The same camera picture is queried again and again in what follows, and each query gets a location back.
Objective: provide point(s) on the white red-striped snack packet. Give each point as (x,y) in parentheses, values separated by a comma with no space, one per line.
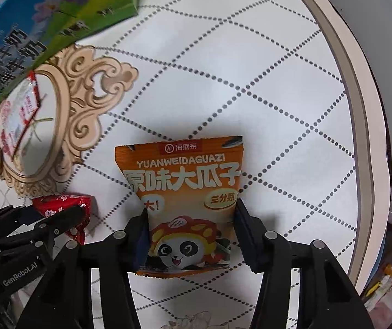
(17,116)

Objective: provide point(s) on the pile of small colourful packets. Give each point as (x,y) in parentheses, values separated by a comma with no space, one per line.
(388,274)

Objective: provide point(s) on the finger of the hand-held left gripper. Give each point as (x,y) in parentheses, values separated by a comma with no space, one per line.
(65,217)
(0,221)

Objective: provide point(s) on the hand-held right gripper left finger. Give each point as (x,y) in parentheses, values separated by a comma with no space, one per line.
(143,236)

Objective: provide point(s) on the white diamond pattern quilt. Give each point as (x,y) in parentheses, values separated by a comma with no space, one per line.
(250,75)

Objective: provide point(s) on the red snowflake snack packet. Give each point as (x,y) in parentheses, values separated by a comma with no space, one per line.
(58,201)

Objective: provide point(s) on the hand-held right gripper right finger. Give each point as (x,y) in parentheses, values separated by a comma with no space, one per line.
(244,236)

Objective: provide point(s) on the orange panda snack packet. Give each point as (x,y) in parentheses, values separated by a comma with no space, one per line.
(185,185)

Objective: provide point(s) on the printed cardboard box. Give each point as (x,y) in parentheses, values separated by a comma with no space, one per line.
(28,24)

